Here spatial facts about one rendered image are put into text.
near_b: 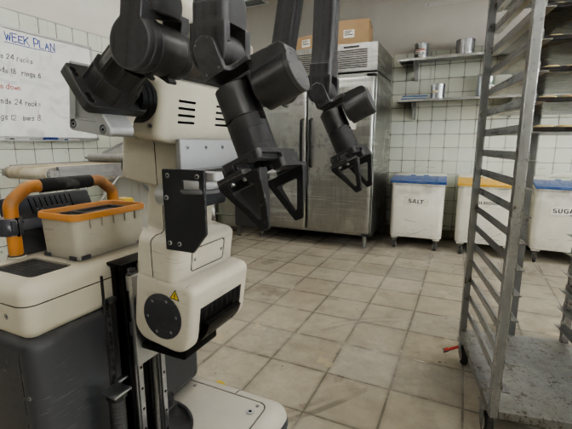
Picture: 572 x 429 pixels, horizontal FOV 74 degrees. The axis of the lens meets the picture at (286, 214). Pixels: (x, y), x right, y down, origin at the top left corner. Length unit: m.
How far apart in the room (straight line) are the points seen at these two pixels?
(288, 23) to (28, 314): 0.86
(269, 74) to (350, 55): 3.57
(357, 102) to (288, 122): 3.27
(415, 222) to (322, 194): 1.01
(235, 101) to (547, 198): 3.76
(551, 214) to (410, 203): 1.21
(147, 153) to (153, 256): 0.22
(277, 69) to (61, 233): 0.74
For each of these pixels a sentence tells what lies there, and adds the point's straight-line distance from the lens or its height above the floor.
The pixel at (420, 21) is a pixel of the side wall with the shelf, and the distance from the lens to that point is 4.91.
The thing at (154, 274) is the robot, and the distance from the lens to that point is 0.87.
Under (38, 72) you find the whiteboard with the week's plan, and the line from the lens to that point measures 3.88.
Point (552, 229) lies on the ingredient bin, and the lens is 4.19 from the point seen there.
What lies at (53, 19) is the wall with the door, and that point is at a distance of 4.08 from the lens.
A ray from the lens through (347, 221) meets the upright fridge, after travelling 4.00.
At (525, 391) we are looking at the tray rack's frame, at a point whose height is 0.15.
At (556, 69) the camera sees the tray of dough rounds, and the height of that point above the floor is 1.32.
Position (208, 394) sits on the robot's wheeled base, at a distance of 1.40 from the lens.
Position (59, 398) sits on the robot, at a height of 0.53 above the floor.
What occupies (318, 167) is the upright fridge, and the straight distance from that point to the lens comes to 4.03.
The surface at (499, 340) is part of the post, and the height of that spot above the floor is 0.42.
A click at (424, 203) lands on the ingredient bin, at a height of 0.49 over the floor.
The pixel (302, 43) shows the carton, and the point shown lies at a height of 2.15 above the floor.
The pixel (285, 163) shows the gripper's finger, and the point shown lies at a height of 1.07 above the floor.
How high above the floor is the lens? 1.09
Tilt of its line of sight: 11 degrees down
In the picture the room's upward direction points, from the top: straight up
